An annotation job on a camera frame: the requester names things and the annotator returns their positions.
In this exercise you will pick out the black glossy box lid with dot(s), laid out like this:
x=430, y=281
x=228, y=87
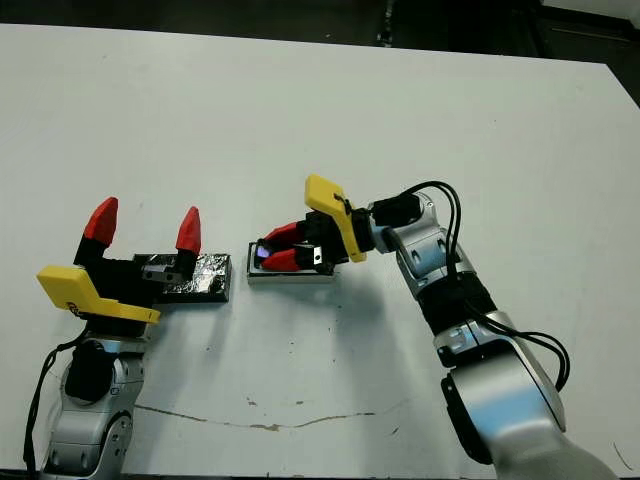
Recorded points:
x=212, y=282

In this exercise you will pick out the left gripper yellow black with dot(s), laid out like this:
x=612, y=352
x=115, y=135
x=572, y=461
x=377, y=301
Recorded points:
x=120, y=290

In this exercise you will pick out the white camera box base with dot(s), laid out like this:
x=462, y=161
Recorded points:
x=280, y=279

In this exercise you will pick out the black metal stand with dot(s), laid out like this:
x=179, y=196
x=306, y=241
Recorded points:
x=387, y=30

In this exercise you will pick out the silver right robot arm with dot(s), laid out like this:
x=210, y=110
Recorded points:
x=480, y=350

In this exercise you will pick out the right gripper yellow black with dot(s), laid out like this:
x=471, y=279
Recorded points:
x=340, y=220

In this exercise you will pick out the white cabinet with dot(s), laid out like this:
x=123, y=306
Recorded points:
x=595, y=7

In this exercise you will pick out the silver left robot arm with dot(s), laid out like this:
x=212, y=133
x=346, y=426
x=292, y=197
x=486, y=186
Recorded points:
x=90, y=415

